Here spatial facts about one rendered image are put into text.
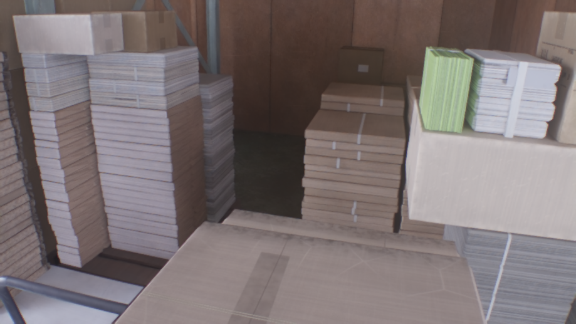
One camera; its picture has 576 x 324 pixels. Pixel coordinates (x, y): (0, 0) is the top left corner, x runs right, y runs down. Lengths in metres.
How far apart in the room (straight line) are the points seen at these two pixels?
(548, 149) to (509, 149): 0.08
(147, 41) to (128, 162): 0.65
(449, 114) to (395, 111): 1.66
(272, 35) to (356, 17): 0.95
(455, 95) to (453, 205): 0.24
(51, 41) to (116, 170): 0.74
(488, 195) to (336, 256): 0.39
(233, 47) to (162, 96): 2.93
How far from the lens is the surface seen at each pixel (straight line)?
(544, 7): 3.26
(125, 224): 2.52
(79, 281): 2.45
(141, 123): 2.19
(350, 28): 4.63
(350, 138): 2.09
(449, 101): 0.88
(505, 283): 1.05
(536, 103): 0.94
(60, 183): 2.34
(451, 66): 0.87
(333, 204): 2.22
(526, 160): 0.93
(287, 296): 0.60
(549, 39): 1.11
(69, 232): 2.46
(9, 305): 1.25
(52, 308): 2.32
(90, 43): 1.98
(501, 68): 0.90
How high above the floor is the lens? 1.48
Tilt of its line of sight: 21 degrees down
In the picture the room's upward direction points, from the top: 2 degrees clockwise
